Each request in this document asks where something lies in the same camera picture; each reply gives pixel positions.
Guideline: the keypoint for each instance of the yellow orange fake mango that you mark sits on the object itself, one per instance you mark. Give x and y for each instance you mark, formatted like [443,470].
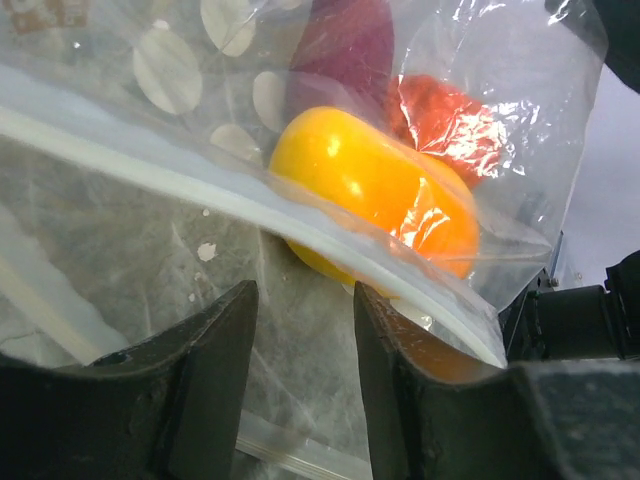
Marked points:
[375,195]

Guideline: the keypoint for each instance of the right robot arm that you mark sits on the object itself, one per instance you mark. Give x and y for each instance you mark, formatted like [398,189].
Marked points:
[597,321]

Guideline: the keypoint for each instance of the polka dot zip bag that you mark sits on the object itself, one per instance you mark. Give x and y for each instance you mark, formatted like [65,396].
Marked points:
[138,184]

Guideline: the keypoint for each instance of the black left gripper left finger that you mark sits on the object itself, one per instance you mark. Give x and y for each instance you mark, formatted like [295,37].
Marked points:
[166,408]

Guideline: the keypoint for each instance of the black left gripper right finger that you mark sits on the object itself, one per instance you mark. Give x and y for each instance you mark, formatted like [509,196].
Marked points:
[433,412]

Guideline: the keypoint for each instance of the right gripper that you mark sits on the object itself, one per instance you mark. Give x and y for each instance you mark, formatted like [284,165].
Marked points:
[609,27]

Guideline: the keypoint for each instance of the purple fake fruit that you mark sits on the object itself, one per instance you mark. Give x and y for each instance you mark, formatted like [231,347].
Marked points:
[345,45]

